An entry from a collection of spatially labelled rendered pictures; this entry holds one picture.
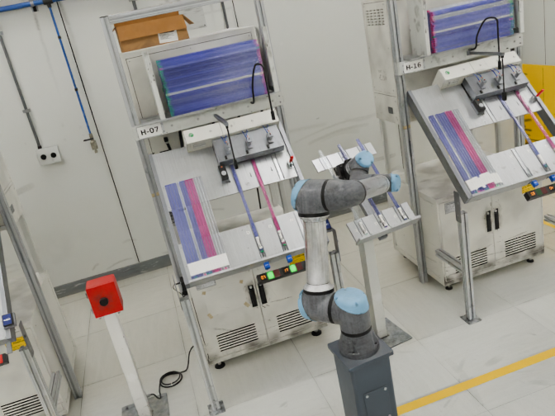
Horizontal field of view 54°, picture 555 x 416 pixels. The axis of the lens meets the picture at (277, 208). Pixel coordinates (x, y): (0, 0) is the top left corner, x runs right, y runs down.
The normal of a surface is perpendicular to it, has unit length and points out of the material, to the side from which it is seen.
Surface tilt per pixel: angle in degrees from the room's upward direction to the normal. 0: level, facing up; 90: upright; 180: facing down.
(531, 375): 0
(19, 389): 90
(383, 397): 90
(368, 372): 90
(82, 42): 90
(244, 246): 46
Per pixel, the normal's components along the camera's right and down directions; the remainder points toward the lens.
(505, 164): 0.05, -0.46
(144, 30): 0.28, 0.11
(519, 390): -0.19, -0.92
